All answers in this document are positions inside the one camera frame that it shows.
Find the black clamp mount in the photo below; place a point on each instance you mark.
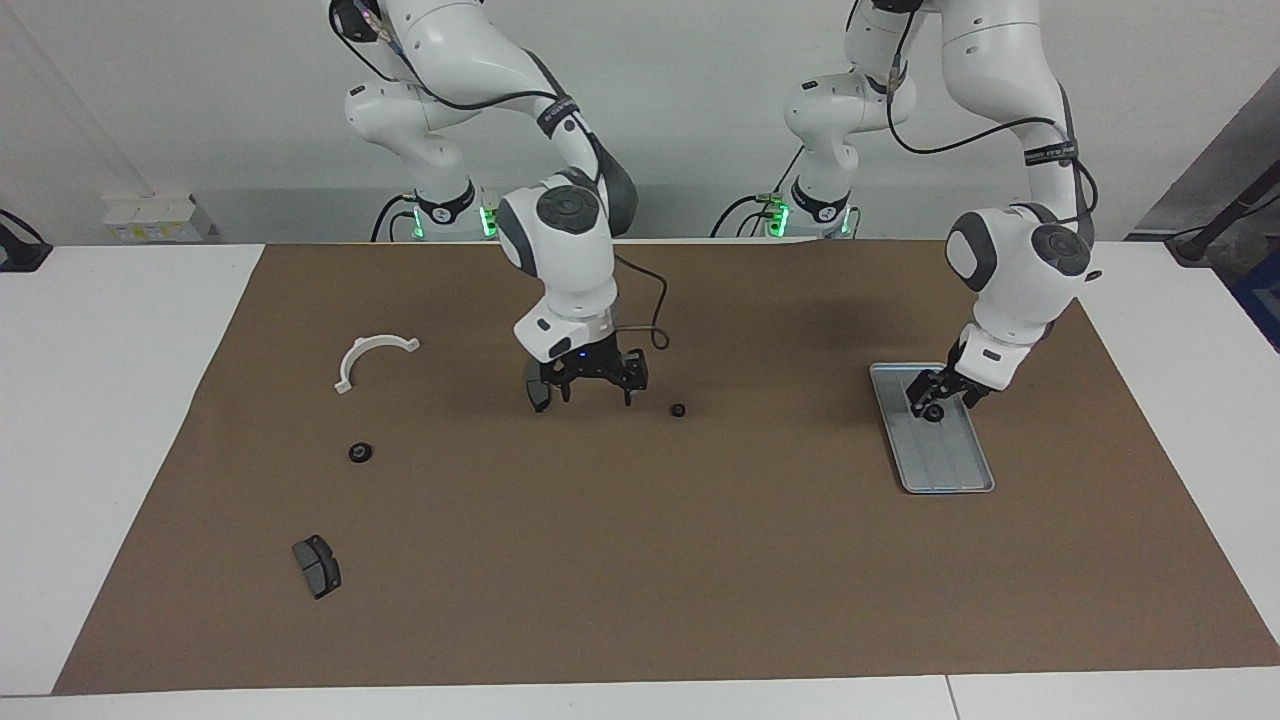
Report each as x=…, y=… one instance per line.
x=22, y=258

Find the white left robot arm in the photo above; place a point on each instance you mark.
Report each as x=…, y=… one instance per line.
x=1020, y=280

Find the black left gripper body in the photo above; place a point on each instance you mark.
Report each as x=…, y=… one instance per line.
x=960, y=382

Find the blue box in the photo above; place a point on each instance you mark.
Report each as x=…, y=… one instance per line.
x=1262, y=295

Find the black stand pole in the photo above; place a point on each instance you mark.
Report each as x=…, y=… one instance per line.
x=1190, y=250

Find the short grey brake pad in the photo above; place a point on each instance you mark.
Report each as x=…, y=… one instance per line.
x=316, y=566

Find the white socket box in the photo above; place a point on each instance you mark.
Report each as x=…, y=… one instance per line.
x=150, y=222

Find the white curved plastic bracket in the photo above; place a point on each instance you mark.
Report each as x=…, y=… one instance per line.
x=372, y=343

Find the long grey brake pad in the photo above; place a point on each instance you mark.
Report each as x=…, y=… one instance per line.
x=538, y=400

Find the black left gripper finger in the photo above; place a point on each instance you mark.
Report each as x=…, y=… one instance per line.
x=955, y=402
x=922, y=388

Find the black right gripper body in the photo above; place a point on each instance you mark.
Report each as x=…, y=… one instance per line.
x=590, y=362

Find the brown table mat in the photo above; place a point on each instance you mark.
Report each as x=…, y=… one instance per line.
x=600, y=550

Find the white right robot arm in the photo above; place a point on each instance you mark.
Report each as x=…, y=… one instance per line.
x=565, y=260

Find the silver metal tray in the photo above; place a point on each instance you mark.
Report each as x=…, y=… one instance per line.
x=950, y=460

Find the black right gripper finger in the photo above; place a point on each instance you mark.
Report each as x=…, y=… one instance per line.
x=556, y=378
x=636, y=370

